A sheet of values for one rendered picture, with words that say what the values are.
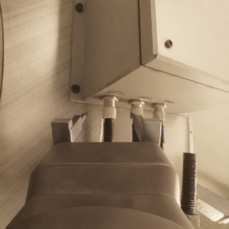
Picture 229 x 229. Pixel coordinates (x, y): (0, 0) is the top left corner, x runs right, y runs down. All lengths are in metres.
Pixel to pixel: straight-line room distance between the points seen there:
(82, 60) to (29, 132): 0.10
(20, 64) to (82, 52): 0.07
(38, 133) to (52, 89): 0.05
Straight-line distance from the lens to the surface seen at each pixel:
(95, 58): 0.17
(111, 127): 0.16
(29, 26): 0.21
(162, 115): 0.20
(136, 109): 0.18
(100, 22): 0.18
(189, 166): 0.27
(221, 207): 5.17
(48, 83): 0.19
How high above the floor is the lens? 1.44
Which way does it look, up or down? 28 degrees up
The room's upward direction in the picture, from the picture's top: 46 degrees clockwise
